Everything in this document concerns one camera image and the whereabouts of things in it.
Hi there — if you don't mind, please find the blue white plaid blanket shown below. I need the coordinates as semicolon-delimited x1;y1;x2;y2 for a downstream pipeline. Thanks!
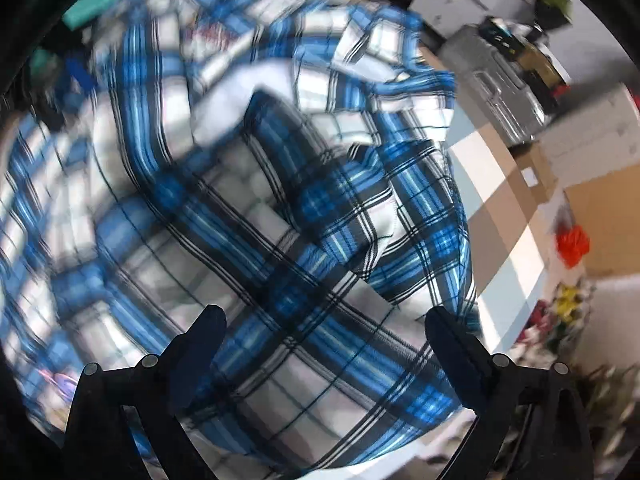
1;0;480;479

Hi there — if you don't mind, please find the wooden door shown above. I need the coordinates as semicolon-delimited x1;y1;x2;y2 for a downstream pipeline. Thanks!
565;165;640;278

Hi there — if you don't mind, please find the white tall cabinet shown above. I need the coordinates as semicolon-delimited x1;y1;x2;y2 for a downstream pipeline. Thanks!
538;84;639;188

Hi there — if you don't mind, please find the silver hard-shell suitcase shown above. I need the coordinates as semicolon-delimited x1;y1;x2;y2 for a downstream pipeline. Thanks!
438;25;548;148

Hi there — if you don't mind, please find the orange plastic bag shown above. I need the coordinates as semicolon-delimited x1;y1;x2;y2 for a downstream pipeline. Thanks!
555;224;590;269

